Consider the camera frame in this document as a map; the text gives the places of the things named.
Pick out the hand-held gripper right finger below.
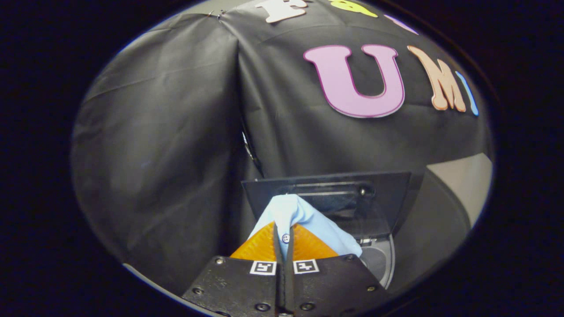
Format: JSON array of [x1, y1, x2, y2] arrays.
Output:
[[284, 222, 390, 317]]

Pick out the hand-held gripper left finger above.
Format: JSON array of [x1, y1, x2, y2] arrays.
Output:
[[182, 221, 287, 317]]

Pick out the light blue shirt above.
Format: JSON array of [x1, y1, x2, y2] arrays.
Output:
[[248, 194, 363, 260]]

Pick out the black backdrop cloth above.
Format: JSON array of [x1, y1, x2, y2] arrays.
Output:
[[70, 0, 492, 295]]

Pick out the white cabinet with dark top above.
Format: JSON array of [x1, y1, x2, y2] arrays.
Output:
[[390, 153, 493, 293]]

